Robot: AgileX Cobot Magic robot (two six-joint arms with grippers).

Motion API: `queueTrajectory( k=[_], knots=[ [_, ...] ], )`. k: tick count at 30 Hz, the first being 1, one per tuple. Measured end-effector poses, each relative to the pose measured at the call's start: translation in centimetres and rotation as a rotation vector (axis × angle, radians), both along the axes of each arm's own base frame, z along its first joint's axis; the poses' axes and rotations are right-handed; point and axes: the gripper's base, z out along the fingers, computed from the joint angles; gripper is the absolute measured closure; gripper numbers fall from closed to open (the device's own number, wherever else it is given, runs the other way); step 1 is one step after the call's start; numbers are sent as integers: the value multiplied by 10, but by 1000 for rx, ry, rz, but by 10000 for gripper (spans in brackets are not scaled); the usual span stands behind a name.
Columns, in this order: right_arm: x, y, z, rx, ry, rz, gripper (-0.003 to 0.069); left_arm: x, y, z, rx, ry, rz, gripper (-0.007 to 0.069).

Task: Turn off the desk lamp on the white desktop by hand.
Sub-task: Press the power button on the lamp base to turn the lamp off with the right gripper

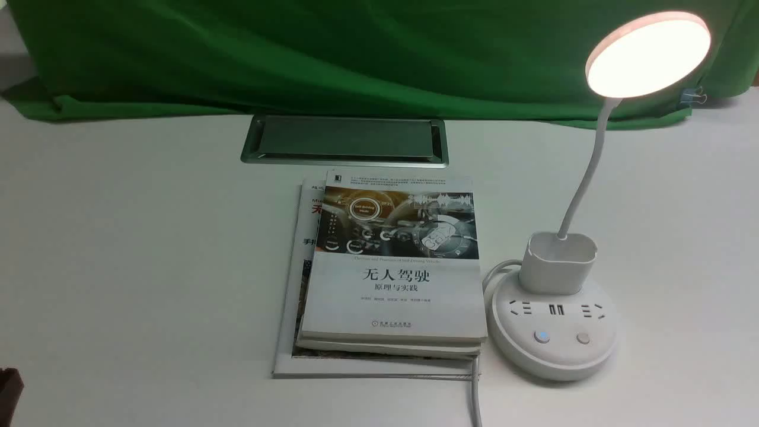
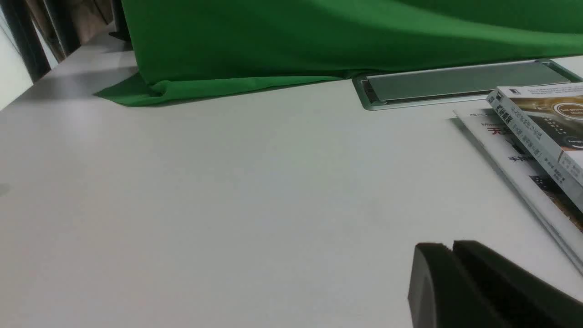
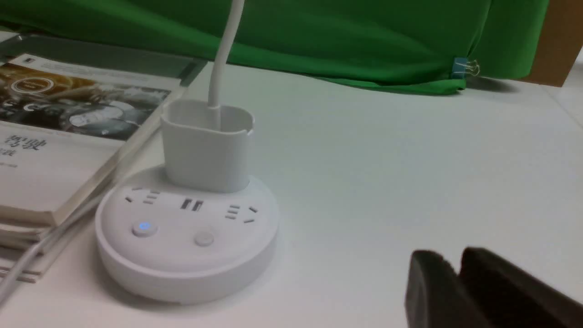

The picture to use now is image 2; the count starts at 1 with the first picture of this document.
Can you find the thick white paperback book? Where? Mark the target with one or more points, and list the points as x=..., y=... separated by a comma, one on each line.
x=548, y=120

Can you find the metal desk cable cover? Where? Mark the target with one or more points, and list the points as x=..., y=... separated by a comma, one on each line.
x=387, y=91

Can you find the black vertical post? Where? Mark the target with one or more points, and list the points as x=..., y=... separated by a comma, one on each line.
x=22, y=27

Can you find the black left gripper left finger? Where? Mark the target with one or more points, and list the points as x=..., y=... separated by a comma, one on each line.
x=442, y=294

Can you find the thin white booklet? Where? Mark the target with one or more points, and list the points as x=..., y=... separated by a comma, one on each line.
x=556, y=212

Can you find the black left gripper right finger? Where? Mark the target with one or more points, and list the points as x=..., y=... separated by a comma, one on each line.
x=521, y=298

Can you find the green cloth backdrop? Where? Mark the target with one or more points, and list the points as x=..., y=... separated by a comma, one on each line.
x=197, y=49

